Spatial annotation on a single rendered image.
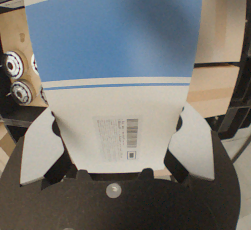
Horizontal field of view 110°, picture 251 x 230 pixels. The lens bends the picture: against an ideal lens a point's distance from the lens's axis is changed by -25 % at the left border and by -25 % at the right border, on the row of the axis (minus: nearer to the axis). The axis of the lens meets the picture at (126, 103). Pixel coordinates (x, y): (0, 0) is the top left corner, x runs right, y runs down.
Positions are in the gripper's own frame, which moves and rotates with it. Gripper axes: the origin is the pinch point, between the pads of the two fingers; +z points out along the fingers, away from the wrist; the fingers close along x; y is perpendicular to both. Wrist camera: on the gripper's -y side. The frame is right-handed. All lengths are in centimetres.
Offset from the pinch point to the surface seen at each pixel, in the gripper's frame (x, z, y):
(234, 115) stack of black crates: 113, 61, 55
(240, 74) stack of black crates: 112, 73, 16
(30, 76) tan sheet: -34.0, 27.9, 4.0
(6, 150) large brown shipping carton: -70, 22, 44
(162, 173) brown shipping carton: 25, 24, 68
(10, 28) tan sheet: -37.6, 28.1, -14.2
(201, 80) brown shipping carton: 28.7, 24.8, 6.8
